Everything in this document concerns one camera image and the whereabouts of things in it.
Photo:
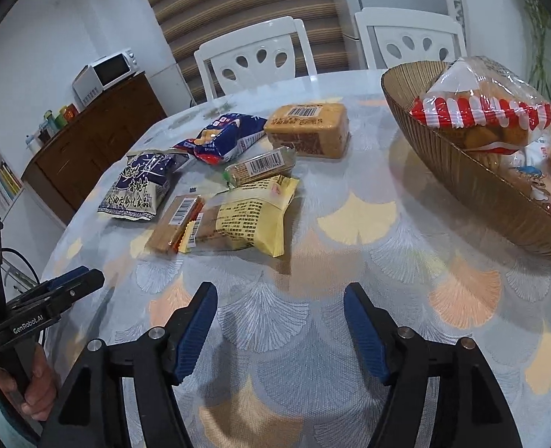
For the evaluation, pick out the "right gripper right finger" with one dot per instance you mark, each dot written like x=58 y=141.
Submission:
x=471 y=410

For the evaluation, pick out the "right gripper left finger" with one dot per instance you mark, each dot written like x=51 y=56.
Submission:
x=92 y=408

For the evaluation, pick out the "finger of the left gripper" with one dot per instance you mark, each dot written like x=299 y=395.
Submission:
x=38 y=314
x=49 y=286

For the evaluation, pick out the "small orange biscuit pack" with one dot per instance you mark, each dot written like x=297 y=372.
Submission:
x=171 y=227

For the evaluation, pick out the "dark blue patterned snack bag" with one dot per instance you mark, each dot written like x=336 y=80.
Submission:
x=142 y=185

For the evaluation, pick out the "blue red snack bag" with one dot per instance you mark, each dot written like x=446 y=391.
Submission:
x=225 y=138

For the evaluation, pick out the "green biscuit bar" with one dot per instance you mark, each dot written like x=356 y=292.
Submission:
x=275 y=162

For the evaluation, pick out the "red striped fried snack bag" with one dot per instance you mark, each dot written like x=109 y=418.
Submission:
x=481 y=106

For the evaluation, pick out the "orange bread block pack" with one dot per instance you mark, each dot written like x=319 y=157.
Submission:
x=315 y=129

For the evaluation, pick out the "left hand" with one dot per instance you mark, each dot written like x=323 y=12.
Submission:
x=41 y=394

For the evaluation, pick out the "brown wooden cabinet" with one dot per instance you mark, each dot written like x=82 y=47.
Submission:
x=66 y=169

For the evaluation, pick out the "bottles on cabinet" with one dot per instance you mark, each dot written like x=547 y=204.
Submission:
x=51 y=125

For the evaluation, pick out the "brown ribbed glass bowl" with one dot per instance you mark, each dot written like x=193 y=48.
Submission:
x=505 y=209

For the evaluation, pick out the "white microwave oven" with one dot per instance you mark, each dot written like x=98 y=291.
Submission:
x=97 y=77

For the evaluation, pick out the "fan pattern tablecloth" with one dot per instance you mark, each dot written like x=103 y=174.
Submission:
x=278 y=368

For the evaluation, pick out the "white chair left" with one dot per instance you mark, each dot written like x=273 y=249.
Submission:
x=250 y=57

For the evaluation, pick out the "white chair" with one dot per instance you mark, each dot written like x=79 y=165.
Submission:
x=401 y=36
x=250 y=57

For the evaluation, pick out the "striped window blind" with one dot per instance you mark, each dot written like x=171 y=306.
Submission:
x=186 y=24

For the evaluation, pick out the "white chair right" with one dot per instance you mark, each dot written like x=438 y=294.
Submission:
x=401 y=36

